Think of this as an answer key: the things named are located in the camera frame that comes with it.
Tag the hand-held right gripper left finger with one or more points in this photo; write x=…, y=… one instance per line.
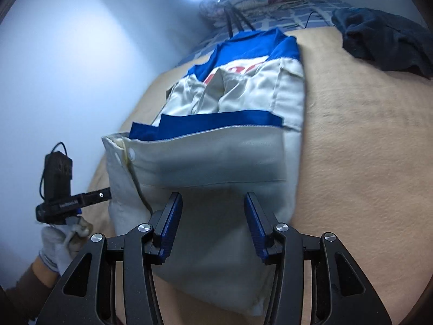
x=171, y=225

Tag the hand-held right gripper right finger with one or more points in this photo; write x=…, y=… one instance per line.
x=255, y=226

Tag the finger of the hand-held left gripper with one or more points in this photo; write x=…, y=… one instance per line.
x=98, y=196

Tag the white and blue jacket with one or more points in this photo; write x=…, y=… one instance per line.
x=220, y=162

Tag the person's left forearm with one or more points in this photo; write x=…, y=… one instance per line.
x=33, y=281

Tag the person's left hand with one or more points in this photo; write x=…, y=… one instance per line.
x=57, y=243

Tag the tan blanket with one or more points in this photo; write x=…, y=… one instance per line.
x=355, y=159

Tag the black light stand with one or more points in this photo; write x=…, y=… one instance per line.
x=230, y=23

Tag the blue checked bedsheet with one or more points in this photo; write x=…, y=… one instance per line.
x=287, y=18

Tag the dark cloth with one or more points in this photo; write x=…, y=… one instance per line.
x=379, y=37

